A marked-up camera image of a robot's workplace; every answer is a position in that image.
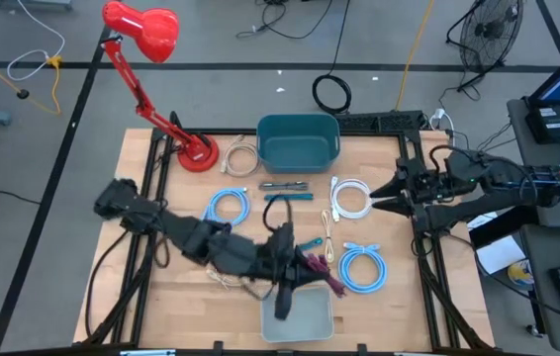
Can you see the black round plug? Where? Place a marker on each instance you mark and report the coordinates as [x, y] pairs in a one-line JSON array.
[[23, 94]]

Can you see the red desk lamp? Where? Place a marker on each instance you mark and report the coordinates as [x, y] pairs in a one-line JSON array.
[[151, 29]]

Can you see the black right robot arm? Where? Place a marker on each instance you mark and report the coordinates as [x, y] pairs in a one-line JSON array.
[[507, 180]]

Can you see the dark grey desk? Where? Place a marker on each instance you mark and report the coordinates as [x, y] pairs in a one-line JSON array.
[[537, 247]]

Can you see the yellow and blue round object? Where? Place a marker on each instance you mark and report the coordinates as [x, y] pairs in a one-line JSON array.
[[520, 273]]

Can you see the teal plastic bin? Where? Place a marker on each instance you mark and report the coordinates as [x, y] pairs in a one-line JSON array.
[[300, 148]]

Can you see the black aluminium frame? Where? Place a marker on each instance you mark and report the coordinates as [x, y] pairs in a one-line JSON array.
[[379, 121]]

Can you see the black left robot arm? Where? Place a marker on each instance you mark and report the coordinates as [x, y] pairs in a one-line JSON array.
[[186, 237]]

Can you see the small white paper sheet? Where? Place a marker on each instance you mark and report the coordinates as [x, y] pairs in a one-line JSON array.
[[483, 221]]

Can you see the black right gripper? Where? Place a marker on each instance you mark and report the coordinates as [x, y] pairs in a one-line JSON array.
[[423, 193]]

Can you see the black mini computer box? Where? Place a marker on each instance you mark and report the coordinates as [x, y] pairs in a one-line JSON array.
[[554, 123]]

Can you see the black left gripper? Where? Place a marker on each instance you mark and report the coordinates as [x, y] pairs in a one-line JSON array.
[[285, 262]]

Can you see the black floor fan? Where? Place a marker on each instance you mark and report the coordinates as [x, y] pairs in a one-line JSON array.
[[490, 32]]

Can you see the grey plastic tray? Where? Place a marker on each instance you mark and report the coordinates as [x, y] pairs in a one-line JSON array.
[[309, 321]]

